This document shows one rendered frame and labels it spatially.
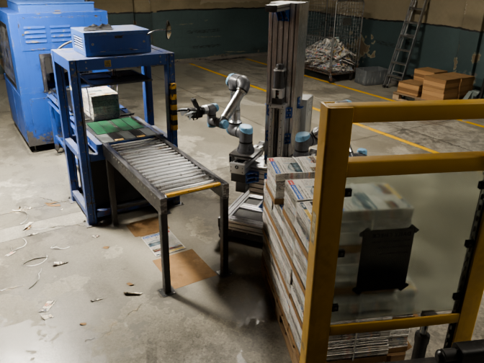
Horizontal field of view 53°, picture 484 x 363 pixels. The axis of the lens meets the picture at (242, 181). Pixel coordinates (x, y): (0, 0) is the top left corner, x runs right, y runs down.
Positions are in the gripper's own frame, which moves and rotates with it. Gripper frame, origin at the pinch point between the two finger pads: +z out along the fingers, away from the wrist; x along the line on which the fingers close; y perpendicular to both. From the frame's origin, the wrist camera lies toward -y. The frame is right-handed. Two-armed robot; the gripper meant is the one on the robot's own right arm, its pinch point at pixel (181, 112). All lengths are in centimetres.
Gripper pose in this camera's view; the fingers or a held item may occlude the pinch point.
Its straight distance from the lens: 383.5
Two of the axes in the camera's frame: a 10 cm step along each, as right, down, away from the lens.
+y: -0.9, 8.7, 4.8
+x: -6.7, -4.1, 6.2
